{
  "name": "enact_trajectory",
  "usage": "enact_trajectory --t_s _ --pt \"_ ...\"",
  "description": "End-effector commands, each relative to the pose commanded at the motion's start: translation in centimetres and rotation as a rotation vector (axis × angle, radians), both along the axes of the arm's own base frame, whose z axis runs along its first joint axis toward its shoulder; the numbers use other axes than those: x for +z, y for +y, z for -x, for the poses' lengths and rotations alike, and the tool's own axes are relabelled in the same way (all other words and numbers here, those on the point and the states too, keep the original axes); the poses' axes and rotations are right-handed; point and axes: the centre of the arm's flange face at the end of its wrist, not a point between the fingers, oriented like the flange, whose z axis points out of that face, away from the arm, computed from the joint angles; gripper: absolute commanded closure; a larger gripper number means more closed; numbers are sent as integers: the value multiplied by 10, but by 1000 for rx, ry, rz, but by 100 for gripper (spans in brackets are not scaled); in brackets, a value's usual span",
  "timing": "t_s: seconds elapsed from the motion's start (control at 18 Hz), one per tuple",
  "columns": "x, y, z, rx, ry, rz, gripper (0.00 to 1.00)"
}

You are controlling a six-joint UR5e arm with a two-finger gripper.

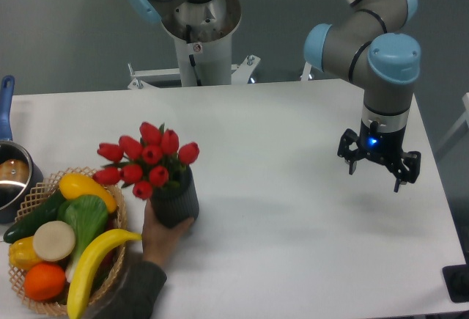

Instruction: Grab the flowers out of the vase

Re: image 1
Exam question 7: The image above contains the orange fruit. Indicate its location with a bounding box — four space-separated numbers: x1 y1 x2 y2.
23 262 66 301

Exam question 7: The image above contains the dark grey ribbed vase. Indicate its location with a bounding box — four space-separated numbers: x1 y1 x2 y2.
150 167 199 228

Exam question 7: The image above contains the beige round bun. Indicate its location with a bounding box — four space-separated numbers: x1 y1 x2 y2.
32 221 75 262

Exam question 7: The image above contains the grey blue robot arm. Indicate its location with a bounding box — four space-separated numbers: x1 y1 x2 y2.
303 0 421 191

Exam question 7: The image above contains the person's hand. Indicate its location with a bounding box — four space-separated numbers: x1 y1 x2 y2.
141 199 195 268

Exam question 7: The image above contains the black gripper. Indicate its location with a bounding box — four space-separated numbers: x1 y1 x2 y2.
337 114 421 193

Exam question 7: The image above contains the black device at table edge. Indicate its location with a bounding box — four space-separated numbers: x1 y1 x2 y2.
442 264 468 303

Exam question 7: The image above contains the woven wicker basket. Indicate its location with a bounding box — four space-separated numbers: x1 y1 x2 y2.
8 166 128 318

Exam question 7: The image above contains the white frame at right edge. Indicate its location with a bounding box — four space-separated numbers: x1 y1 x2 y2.
436 92 468 155

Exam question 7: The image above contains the green bok choy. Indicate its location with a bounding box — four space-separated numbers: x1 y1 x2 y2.
57 194 108 283

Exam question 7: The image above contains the dark grey sleeved forearm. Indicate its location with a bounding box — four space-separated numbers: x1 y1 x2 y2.
94 261 167 319

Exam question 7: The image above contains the yellow banana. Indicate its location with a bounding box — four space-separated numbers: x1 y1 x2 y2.
67 229 142 319

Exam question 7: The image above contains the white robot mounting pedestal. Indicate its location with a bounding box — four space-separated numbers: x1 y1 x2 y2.
128 38 261 89

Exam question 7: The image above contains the red tulip bouquet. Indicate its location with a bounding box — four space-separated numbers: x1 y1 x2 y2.
92 122 199 199

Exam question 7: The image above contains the dark green cucumber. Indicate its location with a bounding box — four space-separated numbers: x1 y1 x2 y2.
3 190 66 243

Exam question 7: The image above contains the blue handled saucepan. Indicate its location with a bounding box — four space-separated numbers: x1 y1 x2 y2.
1 75 43 224

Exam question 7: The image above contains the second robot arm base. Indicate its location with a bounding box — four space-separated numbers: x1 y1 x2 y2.
128 0 241 43

